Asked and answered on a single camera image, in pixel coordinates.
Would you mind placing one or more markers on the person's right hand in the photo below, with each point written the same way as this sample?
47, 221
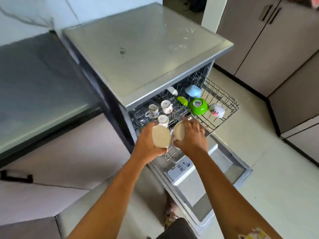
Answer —
193, 139

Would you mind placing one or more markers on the large green bowl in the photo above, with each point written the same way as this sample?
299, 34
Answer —
198, 107

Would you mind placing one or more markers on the cream ceramic cup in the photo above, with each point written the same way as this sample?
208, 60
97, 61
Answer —
161, 136
178, 131

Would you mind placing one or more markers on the person's left forearm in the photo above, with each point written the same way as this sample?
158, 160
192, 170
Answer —
107, 199

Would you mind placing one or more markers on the floral clothing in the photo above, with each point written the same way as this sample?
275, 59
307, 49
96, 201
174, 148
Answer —
171, 216

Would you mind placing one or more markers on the light blue bowl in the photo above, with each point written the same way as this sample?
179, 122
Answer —
193, 91

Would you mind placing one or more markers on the beige low cabinet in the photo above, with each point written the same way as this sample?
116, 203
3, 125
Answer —
296, 102

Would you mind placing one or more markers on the silver dishwasher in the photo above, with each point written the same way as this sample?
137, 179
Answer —
147, 54

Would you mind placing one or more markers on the beige cabinet door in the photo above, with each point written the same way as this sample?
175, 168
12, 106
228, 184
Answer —
281, 47
244, 32

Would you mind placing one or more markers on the plain white cup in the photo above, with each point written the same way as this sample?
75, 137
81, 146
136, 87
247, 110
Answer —
173, 91

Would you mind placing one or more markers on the pink cloth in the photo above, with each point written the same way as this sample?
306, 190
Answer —
304, 1

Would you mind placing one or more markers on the dark grey shorts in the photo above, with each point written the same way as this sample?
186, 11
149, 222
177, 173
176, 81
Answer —
178, 230

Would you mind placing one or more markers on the small white printed cup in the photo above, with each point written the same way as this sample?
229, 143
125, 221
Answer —
167, 107
163, 120
152, 111

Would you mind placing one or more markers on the person's right forearm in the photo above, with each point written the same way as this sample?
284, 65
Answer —
229, 196

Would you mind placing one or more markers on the grey detergent dispenser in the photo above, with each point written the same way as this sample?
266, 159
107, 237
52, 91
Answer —
179, 169

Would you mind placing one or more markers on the white cup with red print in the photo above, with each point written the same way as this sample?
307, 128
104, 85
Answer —
217, 110

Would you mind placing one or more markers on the open dishwasher door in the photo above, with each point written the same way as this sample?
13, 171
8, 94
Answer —
199, 181

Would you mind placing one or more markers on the dark steel counter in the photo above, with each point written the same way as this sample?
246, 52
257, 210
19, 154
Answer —
42, 92

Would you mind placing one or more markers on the person's right fingers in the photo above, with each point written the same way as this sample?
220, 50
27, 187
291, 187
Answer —
195, 125

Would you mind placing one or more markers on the person's left fingers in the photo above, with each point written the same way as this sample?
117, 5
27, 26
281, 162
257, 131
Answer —
162, 151

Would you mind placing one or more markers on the person's left hand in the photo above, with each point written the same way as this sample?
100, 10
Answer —
145, 144

